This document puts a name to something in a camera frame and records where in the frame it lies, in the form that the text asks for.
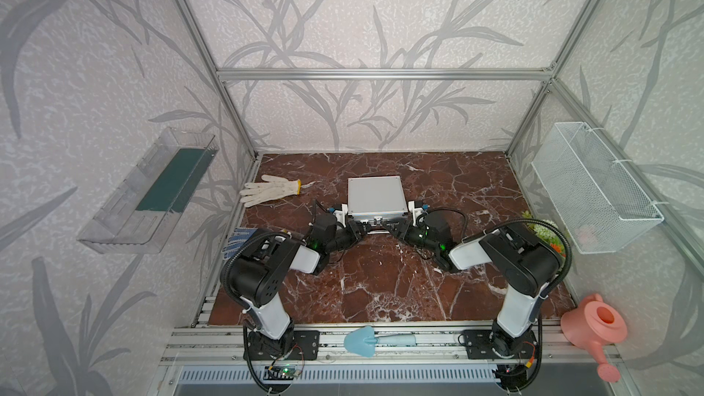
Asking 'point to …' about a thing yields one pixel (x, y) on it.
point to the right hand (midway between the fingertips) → (383, 225)
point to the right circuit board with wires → (512, 377)
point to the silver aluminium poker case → (374, 199)
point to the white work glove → (272, 187)
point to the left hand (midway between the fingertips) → (372, 229)
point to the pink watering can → (593, 324)
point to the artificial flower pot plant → (546, 235)
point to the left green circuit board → (282, 372)
